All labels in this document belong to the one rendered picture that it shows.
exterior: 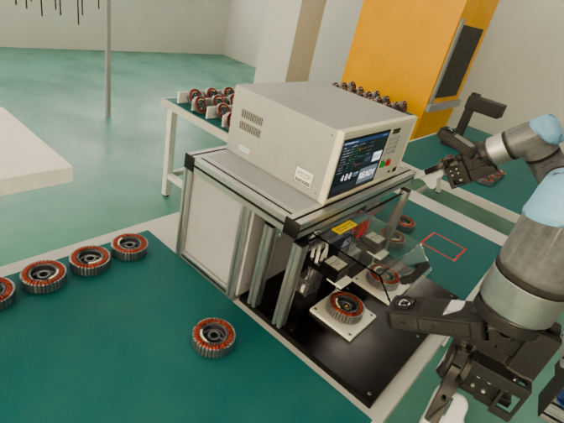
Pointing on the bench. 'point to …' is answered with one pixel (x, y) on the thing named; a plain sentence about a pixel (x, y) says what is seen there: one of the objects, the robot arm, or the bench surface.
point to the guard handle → (415, 273)
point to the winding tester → (311, 133)
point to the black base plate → (379, 342)
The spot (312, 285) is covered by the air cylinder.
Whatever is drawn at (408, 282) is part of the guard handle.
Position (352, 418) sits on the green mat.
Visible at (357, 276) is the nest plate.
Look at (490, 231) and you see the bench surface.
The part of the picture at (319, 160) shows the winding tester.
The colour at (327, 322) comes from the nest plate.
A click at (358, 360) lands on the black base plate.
